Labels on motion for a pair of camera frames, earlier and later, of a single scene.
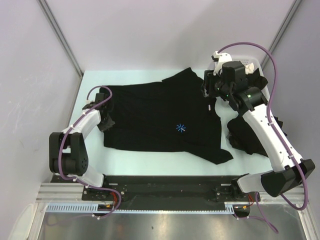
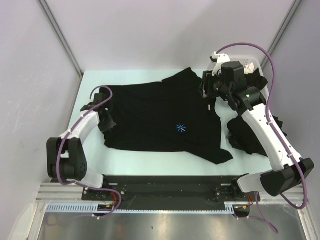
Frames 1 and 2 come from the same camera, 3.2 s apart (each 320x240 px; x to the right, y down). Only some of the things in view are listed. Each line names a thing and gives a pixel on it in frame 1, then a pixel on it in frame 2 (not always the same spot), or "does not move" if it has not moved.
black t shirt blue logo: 173,115 does not move
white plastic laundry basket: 223,108 to 246,60
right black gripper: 209,80 does not move
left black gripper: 107,126 does not move
